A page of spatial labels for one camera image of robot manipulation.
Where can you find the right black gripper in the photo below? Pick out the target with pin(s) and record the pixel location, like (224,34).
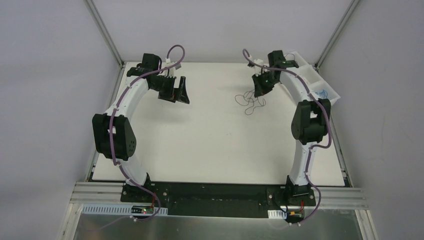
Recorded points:
(262,86)

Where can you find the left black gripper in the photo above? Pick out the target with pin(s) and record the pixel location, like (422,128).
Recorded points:
(173,89)

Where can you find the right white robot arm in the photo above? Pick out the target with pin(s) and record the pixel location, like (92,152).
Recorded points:
(310,122)

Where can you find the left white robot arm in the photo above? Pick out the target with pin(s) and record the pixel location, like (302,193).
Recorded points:
(113,134)

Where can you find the white compartment tray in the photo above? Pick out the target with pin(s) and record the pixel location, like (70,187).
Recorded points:
(312,78)

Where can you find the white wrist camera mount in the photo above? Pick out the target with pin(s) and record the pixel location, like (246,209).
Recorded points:
(255,63)

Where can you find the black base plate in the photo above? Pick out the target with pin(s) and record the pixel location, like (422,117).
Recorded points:
(217,199)

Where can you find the left corner aluminium post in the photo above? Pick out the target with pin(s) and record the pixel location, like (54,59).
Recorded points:
(97,18)

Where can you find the corner aluminium post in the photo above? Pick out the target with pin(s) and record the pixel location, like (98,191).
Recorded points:
(342,24)
(97,18)

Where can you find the right corner aluminium post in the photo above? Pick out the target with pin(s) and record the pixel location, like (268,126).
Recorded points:
(342,24)

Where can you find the right white cable duct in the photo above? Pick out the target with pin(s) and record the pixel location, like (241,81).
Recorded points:
(277,214)

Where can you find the white cable duct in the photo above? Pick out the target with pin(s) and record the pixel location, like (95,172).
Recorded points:
(139,210)
(277,214)

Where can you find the aluminium frame rail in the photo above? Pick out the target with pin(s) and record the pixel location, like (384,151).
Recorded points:
(344,198)

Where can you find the left white cable duct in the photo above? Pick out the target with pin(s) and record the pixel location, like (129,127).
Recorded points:
(139,210)

